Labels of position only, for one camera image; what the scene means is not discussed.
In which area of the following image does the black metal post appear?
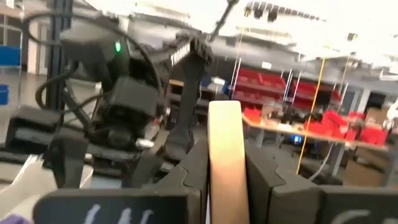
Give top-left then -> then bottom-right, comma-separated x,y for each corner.
45,0 -> 75,110

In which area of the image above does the blue bin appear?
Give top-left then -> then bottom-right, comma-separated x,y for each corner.
0,84 -> 9,106
0,45 -> 22,68

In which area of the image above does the yellow hanging cable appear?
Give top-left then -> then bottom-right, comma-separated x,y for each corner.
296,58 -> 326,175

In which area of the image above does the wooden workbench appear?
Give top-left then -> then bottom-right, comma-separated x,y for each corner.
242,113 -> 391,187

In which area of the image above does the red storage bin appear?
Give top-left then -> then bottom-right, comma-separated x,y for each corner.
243,106 -> 262,124
357,127 -> 389,144
304,109 -> 358,141

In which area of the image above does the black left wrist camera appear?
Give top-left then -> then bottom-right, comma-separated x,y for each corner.
105,77 -> 161,150

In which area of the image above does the tan wooden block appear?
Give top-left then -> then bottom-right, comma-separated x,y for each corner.
207,100 -> 251,224

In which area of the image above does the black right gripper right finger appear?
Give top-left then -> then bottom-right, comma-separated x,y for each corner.
244,141 -> 398,224

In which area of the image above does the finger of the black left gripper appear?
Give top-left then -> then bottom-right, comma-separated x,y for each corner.
42,128 -> 90,190
162,36 -> 216,163

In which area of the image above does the red shelf rack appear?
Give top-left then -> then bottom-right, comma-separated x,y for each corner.
233,67 -> 287,105
288,79 -> 341,110

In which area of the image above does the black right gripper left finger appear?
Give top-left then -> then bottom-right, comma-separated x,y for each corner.
34,136 -> 210,224

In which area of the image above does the purple block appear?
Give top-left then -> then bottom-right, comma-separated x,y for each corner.
0,213 -> 31,224

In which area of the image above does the cardboard box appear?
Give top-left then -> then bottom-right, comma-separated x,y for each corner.
364,106 -> 391,126
343,159 -> 388,188

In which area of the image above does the black slanted rod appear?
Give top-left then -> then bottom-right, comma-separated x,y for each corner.
207,0 -> 241,43

